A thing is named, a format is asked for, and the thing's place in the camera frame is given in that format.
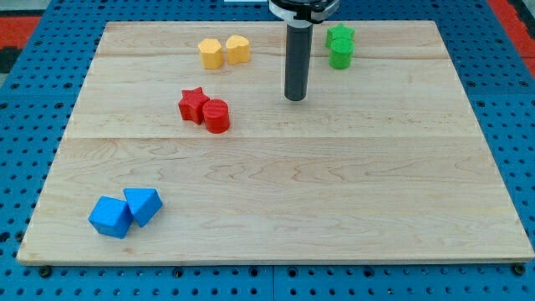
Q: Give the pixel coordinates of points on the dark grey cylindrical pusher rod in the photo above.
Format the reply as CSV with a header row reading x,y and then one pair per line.
x,y
297,58

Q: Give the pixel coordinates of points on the light wooden board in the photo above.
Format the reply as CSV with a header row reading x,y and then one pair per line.
x,y
381,163

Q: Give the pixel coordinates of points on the yellow pentagon block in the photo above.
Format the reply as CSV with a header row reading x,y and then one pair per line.
x,y
211,53

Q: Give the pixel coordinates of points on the blue cube block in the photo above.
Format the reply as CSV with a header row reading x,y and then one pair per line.
x,y
111,217

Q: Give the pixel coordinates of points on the green star block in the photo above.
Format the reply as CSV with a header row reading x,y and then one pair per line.
x,y
339,31

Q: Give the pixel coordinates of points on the red cylinder block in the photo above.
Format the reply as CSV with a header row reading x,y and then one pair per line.
x,y
216,116

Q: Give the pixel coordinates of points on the blue triangular block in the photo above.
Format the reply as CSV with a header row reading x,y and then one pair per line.
x,y
144,203

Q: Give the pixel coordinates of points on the green cylinder block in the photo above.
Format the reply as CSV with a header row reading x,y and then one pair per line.
x,y
341,53

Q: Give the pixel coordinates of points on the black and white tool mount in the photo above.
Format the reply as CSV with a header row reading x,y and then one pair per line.
x,y
303,12

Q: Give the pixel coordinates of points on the red star block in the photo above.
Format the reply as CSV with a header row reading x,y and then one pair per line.
x,y
191,104

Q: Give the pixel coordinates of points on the yellow heart block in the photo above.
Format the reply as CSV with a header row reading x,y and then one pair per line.
x,y
238,49

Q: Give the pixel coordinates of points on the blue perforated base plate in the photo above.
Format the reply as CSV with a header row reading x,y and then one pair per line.
x,y
39,93

